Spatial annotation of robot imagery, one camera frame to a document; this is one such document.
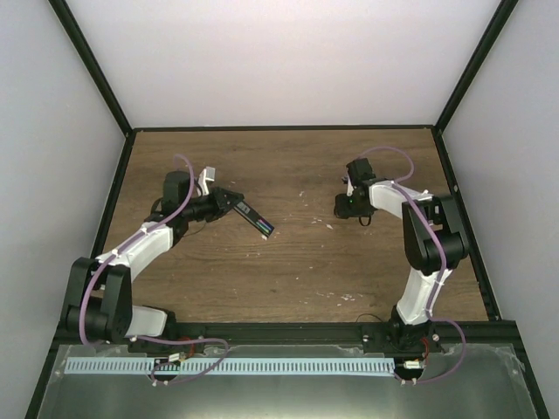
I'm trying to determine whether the purple cable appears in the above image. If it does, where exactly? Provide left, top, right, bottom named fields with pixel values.
left=360, top=146, right=466, bottom=387
left=79, top=153, right=231, bottom=388

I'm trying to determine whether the light blue slotted cable duct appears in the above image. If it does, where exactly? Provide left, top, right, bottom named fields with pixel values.
left=64, top=357, right=395, bottom=377

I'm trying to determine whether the black remote control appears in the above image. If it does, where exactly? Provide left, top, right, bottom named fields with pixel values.
left=233, top=201, right=274, bottom=239

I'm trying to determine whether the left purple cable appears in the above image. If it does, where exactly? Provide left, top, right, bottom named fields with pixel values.
left=79, top=153, right=231, bottom=388

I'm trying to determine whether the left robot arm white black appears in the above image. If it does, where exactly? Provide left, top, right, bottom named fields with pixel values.
left=59, top=170, right=244, bottom=353

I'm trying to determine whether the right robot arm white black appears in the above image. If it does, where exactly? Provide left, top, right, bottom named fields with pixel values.
left=334, top=158, right=469, bottom=352

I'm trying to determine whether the purple blue AAA battery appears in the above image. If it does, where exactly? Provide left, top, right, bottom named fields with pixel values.
left=259, top=219, right=273, bottom=230

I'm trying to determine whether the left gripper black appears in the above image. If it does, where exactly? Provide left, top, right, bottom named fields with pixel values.
left=183, top=187, right=244, bottom=223

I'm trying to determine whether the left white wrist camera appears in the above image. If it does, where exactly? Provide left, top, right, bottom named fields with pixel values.
left=197, top=166, right=216, bottom=196

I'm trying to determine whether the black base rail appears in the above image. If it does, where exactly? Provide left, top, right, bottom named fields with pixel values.
left=128, top=321, right=442, bottom=354

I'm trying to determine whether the green AAA battery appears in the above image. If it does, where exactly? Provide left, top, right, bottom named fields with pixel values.
left=257, top=223, right=271, bottom=234

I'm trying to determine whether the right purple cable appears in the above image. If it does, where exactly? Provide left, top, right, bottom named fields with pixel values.
left=360, top=146, right=466, bottom=387

